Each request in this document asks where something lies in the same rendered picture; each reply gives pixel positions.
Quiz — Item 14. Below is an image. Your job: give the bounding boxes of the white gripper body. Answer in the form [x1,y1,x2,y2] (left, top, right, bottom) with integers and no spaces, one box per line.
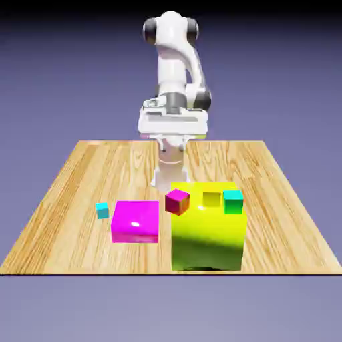
[138,106,209,140]

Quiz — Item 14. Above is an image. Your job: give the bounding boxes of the small magenta cube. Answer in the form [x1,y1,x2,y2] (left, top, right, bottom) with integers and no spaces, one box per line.
[164,188,191,216]

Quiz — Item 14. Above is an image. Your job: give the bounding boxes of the small yellow cube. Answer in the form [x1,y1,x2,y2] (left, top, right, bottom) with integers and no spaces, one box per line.
[202,191,222,208]

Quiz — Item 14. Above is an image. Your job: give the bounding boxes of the small cyan cube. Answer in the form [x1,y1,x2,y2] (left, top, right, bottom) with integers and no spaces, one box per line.
[222,189,244,215]
[96,202,110,220]

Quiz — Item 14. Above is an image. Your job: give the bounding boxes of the large magenta box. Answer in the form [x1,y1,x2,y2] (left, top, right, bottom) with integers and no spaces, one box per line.
[110,200,160,244]

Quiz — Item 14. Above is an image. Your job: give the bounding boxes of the large yellow box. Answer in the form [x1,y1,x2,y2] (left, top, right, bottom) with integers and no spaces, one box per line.
[170,181,247,272]

